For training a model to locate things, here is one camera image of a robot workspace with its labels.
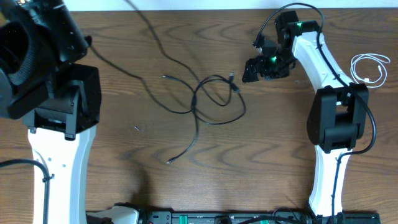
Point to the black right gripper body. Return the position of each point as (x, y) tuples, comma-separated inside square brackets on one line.
[(273, 66)]

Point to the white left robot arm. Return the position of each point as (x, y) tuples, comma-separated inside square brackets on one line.
[(58, 100)]

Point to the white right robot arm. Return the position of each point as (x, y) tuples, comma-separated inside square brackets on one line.
[(340, 123)]

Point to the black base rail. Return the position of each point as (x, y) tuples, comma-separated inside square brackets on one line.
[(281, 215)]

